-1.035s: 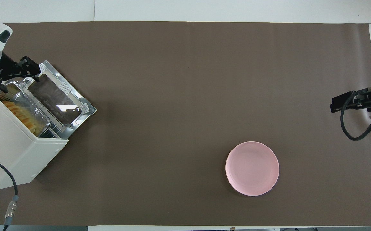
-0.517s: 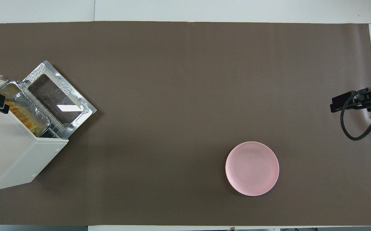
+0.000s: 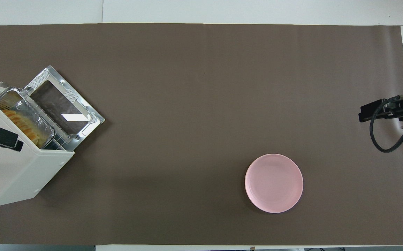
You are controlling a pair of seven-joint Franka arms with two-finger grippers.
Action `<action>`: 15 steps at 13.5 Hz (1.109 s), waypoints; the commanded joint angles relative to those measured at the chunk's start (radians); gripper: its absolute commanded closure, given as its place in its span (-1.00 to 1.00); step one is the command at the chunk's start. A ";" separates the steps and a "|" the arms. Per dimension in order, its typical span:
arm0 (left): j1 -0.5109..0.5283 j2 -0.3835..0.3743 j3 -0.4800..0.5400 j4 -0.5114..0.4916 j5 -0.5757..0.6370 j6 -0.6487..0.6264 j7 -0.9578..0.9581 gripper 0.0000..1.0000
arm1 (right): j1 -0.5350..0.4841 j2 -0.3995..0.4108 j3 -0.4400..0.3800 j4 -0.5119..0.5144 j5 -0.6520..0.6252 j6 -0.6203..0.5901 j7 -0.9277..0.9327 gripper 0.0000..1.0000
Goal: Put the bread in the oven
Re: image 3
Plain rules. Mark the glass oven door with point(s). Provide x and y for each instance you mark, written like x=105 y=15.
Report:
x=60 y=104

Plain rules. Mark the white toaster oven body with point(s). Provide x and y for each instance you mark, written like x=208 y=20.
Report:
x=9 y=174

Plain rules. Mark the pink round plate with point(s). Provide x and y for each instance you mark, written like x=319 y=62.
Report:
x=274 y=183

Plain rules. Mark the aluminium foil tray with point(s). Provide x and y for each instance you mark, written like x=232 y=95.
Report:
x=20 y=103

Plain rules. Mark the brown table mat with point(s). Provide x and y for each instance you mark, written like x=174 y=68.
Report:
x=187 y=139

